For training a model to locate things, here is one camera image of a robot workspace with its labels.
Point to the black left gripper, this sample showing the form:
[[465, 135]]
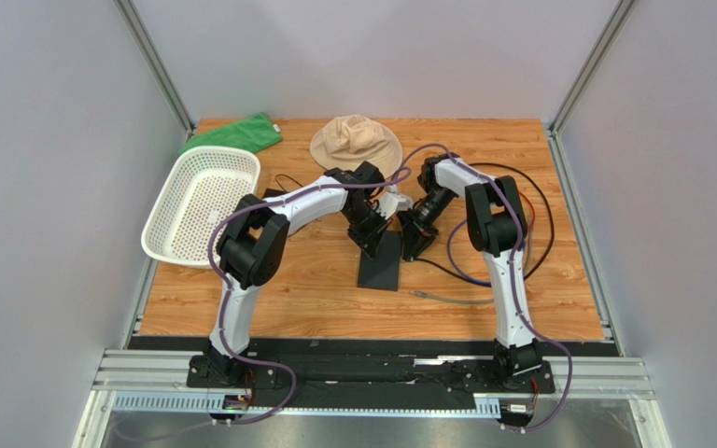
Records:
[[369, 242]]

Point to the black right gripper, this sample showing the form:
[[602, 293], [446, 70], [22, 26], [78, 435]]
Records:
[[414, 226]]

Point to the black Mercury network switch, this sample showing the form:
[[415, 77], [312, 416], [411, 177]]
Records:
[[382, 272]]

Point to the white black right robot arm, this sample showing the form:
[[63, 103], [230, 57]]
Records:
[[497, 229]]

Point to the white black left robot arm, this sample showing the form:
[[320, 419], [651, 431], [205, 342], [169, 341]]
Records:
[[247, 247]]

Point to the beige bucket hat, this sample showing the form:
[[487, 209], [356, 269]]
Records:
[[346, 142]]

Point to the green cloth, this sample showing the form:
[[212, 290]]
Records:
[[252, 134]]

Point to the white perforated plastic basket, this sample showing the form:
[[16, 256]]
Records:
[[203, 188]]

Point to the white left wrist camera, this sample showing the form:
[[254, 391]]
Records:
[[391, 202]]

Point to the aluminium front rail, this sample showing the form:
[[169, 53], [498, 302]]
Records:
[[154, 381]]

